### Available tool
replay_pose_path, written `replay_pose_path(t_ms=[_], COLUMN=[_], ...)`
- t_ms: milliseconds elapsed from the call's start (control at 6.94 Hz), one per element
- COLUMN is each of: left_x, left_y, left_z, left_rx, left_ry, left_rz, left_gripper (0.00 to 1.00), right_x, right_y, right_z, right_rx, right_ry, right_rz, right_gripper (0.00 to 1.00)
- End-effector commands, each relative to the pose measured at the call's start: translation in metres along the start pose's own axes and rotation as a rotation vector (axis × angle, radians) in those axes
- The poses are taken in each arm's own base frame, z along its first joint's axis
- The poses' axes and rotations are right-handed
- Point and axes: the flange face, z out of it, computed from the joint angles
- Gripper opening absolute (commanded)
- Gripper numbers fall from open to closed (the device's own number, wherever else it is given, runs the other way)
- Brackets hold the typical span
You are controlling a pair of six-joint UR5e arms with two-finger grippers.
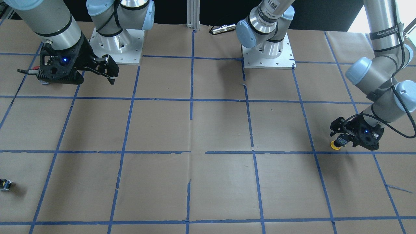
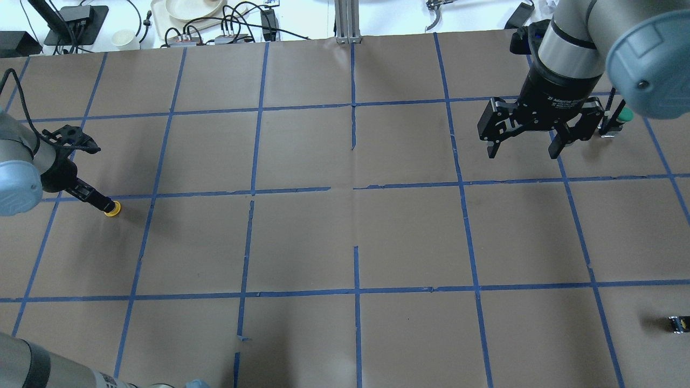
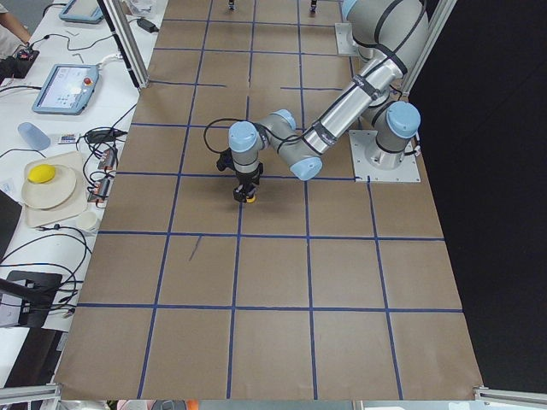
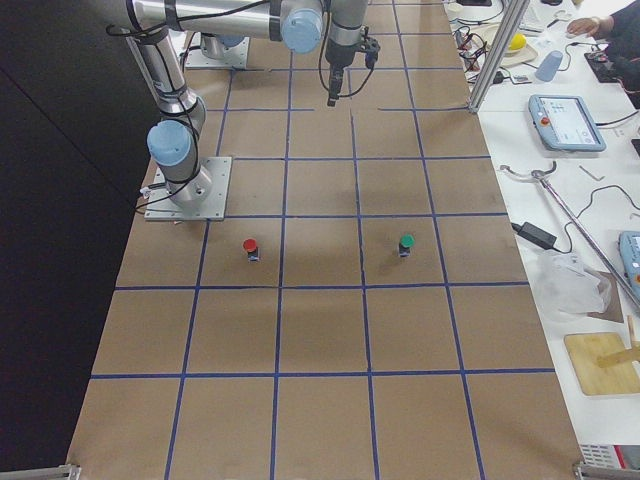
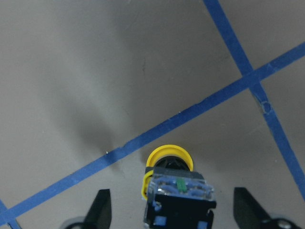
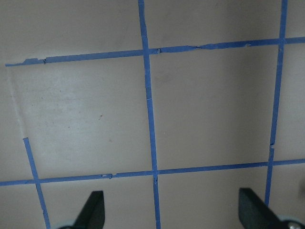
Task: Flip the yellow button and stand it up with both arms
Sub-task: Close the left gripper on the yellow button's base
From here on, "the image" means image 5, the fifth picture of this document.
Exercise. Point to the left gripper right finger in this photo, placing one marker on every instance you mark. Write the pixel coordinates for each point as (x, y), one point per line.
(249, 214)

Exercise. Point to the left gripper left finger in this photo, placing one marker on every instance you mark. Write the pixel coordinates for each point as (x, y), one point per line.
(99, 215)

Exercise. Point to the yellow push button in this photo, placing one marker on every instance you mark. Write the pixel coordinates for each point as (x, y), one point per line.
(176, 196)

